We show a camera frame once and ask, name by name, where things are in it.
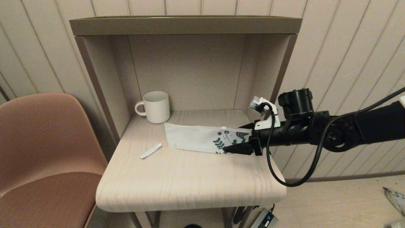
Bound brown wall baseboard strip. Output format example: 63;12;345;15
284;171;405;184

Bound brown upholstered chair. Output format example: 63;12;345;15
0;92;109;228

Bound dark table leg frame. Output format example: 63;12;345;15
129;206;254;228

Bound black right camera cable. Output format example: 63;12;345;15
261;87;405;187

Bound white floral zipper pouch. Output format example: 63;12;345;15
165;123;255;155

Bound white ribbed ceramic mug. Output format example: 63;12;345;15
135;91;171;124

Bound crumpled grey patterned floor item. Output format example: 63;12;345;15
382;187;405;217

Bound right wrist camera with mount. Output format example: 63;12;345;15
248;97;280;130

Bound grey power adapter brick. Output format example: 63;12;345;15
250;208;279;228

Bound beige brown shelf hutch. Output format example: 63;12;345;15
69;16;302;146

